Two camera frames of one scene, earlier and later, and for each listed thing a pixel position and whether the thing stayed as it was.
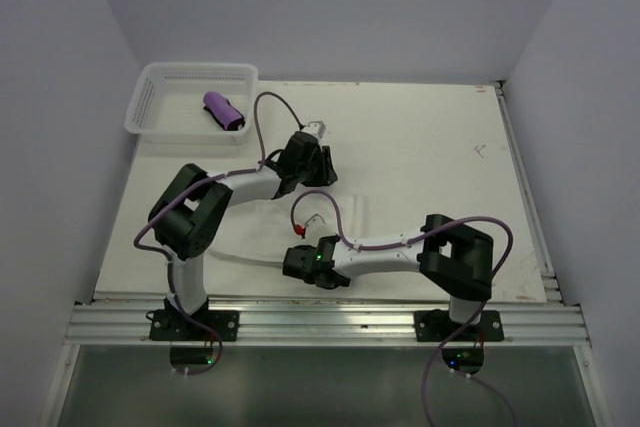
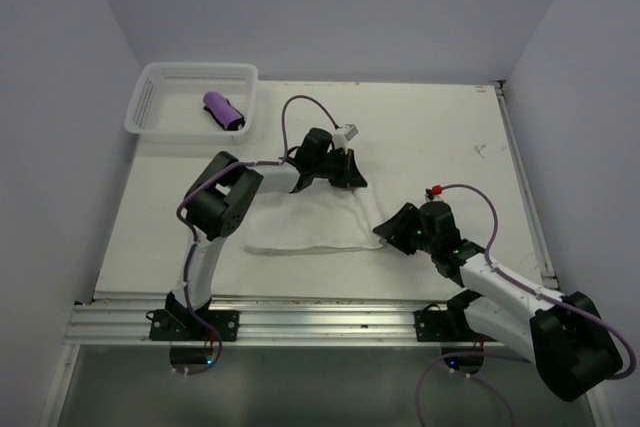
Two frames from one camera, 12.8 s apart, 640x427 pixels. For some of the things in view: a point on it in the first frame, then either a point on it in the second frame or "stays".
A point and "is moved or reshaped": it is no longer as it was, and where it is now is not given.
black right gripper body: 338,283 → 428,244
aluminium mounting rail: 129,324 stays
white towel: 259,233 is moved or reshaped
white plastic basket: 167,103 stays
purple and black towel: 222,111 stays
